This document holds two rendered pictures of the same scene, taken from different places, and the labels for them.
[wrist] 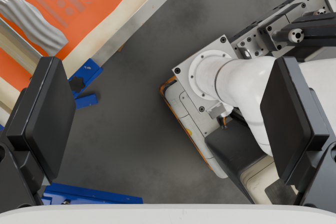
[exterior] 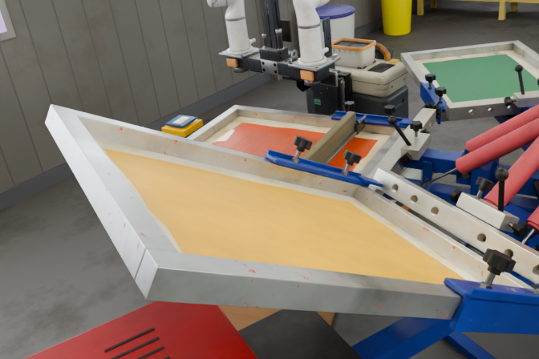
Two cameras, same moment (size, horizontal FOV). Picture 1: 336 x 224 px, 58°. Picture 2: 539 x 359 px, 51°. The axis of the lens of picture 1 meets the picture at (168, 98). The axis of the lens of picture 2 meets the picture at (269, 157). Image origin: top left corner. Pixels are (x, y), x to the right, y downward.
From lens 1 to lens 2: 2.09 m
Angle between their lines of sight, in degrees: 52
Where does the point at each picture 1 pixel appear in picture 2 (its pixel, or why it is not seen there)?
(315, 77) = not seen: outside the picture
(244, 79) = not seen: outside the picture
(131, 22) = (298, 114)
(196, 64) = (309, 62)
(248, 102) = not seen: outside the picture
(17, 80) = (367, 144)
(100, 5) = (294, 132)
